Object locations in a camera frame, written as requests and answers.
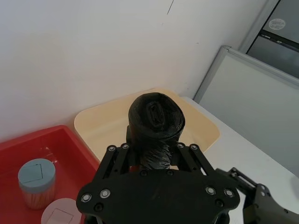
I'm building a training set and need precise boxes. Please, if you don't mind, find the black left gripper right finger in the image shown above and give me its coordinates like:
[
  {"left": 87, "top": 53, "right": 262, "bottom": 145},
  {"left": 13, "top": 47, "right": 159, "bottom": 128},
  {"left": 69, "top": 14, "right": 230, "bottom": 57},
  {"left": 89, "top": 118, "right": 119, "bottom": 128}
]
[{"left": 171, "top": 142, "right": 216, "bottom": 177}]

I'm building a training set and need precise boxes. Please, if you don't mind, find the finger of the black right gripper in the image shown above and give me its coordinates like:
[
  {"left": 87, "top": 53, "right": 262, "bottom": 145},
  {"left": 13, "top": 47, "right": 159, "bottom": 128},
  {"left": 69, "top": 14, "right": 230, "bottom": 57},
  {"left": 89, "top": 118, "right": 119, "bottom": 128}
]
[{"left": 214, "top": 166, "right": 258, "bottom": 195}]

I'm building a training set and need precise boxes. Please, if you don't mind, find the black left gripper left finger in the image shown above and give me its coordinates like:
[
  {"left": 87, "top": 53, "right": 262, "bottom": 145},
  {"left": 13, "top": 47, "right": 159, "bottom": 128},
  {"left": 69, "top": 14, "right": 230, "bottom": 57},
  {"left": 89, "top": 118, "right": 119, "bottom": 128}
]
[{"left": 93, "top": 125, "right": 143, "bottom": 182}]

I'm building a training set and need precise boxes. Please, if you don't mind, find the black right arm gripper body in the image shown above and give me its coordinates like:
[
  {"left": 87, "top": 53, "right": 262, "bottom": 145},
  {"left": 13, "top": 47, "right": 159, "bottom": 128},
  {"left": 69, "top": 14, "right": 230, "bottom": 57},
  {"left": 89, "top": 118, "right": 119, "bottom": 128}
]
[{"left": 242, "top": 183, "right": 299, "bottom": 224}]

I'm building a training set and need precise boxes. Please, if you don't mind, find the black garbage bag roll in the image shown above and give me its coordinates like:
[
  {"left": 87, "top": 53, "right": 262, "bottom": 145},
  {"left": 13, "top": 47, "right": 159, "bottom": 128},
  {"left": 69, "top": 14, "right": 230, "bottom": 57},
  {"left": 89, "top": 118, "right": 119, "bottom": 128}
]
[{"left": 128, "top": 92, "right": 186, "bottom": 171}]

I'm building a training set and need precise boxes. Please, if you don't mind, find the cream plastic tray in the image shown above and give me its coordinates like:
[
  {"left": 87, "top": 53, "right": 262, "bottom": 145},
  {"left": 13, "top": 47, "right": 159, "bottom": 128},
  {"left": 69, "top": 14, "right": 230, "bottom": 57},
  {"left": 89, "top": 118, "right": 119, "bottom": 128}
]
[{"left": 74, "top": 87, "right": 221, "bottom": 164}]

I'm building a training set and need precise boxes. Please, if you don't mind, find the red plastic bin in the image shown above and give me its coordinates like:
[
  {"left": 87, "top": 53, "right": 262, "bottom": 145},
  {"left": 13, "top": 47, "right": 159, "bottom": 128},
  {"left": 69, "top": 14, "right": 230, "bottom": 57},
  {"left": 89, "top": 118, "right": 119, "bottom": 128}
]
[{"left": 0, "top": 125, "right": 102, "bottom": 224}]

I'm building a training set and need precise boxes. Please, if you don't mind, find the grey-framed white partition panel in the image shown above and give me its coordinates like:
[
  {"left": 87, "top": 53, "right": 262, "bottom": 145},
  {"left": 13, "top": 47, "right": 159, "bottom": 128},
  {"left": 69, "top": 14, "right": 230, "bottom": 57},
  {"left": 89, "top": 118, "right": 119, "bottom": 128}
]
[{"left": 193, "top": 45, "right": 299, "bottom": 175}]

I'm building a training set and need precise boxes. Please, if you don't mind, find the pink-lidded round jar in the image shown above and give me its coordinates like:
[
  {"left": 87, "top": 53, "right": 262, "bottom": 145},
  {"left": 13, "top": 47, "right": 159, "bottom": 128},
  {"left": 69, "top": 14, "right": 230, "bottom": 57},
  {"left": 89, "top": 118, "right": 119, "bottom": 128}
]
[{"left": 41, "top": 197, "right": 81, "bottom": 224}]

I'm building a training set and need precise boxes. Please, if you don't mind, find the blue-lidded clear swab jar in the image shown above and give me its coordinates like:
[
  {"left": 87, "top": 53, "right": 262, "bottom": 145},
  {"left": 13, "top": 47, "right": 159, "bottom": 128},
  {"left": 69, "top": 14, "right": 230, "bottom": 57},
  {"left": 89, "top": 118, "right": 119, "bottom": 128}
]
[{"left": 18, "top": 158, "right": 57, "bottom": 210}]

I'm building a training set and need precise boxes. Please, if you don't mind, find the grey-framed glass door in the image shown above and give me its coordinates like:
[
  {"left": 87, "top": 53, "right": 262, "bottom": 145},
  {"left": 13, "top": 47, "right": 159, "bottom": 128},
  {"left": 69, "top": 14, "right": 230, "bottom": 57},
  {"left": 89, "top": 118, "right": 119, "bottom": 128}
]
[{"left": 239, "top": 0, "right": 299, "bottom": 79}]

